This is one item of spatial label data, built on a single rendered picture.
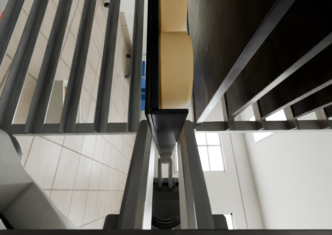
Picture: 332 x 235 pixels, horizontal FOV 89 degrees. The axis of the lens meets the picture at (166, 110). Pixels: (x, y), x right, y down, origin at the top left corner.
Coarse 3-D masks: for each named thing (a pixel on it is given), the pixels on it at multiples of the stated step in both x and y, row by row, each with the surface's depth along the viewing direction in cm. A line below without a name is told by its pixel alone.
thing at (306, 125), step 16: (16, 128) 47; (48, 128) 47; (80, 128) 48; (112, 128) 48; (208, 128) 48; (224, 128) 48; (240, 128) 48; (256, 128) 48; (272, 128) 48; (288, 128) 48; (304, 128) 48
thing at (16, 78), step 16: (48, 0) 64; (32, 16) 59; (32, 32) 59; (32, 48) 56; (16, 64) 53; (16, 80) 52; (0, 96) 48; (16, 96) 50; (0, 112) 47; (0, 128) 47
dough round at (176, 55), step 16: (176, 32) 10; (160, 48) 9; (176, 48) 9; (192, 48) 9; (160, 64) 9; (176, 64) 9; (192, 64) 9; (160, 80) 9; (176, 80) 9; (192, 80) 10; (160, 96) 10; (176, 96) 10
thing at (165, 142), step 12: (156, 0) 7; (156, 12) 7; (156, 24) 7; (156, 36) 7; (156, 48) 7; (156, 60) 6; (156, 72) 6; (156, 84) 6; (156, 96) 6; (156, 108) 6; (156, 120) 6; (168, 120) 6; (180, 120) 6; (156, 132) 8; (168, 132) 8; (180, 132) 8; (156, 144) 12; (168, 144) 12; (168, 156) 22
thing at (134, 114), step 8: (136, 0) 62; (136, 8) 62; (136, 16) 61; (136, 24) 60; (136, 32) 59; (136, 40) 58; (136, 48) 56; (136, 56) 55; (136, 64) 54; (136, 72) 53; (136, 80) 52; (136, 88) 52; (136, 96) 51; (128, 104) 47; (136, 104) 50; (128, 112) 46; (136, 112) 49; (128, 120) 46; (136, 120) 48; (128, 128) 46; (136, 128) 47
